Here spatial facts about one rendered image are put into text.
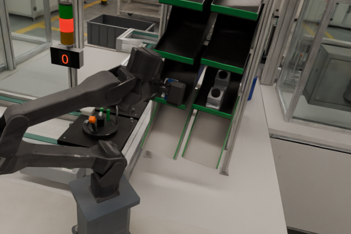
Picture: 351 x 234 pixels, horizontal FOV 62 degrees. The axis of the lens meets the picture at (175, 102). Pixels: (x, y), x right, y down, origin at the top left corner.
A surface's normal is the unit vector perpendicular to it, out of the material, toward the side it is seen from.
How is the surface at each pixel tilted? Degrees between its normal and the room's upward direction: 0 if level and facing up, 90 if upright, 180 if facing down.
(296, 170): 90
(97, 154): 13
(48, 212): 0
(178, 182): 0
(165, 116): 45
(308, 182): 90
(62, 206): 0
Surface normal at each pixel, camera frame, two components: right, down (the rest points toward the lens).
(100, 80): -0.18, -0.75
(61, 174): -0.18, 0.46
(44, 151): 0.43, -0.87
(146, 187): 0.13, -0.87
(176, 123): -0.15, -0.32
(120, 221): 0.57, 0.47
